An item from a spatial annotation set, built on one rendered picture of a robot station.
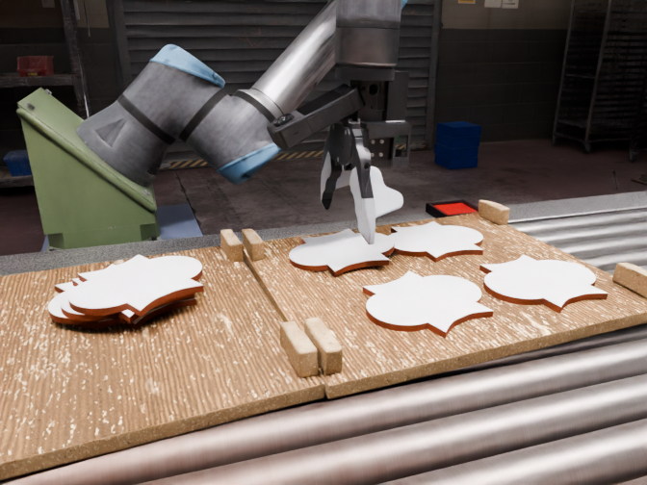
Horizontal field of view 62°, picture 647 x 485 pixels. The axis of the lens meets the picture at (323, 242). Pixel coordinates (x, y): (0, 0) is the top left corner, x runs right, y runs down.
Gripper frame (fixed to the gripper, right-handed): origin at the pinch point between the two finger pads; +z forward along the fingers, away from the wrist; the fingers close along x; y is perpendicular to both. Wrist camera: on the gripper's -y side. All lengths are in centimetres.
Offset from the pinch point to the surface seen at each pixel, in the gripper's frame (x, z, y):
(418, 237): 0.6, 2.8, 12.2
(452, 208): 14.5, 3.7, 27.0
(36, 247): 281, 99, -80
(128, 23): 455, -32, -10
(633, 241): -6.1, 4.2, 46.0
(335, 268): -6.0, 3.1, -3.0
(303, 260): -1.7, 3.4, -5.7
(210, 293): -5.2, 4.8, -18.1
